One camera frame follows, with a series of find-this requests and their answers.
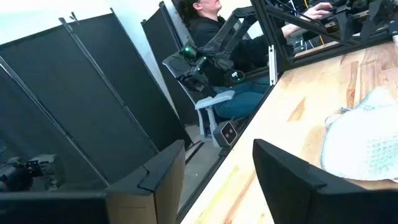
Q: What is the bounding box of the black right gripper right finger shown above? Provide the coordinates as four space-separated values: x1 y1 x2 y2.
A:
252 138 327 224

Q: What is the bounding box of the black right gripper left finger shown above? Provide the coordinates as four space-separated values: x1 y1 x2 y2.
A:
104 139 187 224

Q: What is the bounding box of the grey microfiber towel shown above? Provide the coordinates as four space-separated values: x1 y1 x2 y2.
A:
320 86 398 183

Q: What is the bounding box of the person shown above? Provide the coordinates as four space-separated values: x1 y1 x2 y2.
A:
176 0 308 121

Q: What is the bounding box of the black folding partition screen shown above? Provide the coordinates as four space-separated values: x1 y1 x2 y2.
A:
141 1 200 125
0 7 194 194

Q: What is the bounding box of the grey office chair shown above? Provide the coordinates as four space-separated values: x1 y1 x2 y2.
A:
161 51 236 147

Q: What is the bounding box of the person's hand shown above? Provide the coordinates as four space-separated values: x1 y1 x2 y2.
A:
306 2 333 21

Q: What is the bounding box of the small black camera box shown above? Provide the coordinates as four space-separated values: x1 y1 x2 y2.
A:
213 121 239 148

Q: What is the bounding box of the silver frame bracket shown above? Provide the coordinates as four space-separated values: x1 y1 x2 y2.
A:
268 44 278 86

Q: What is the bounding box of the black aluminium table frame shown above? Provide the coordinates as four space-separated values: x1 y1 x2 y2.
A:
175 0 398 224

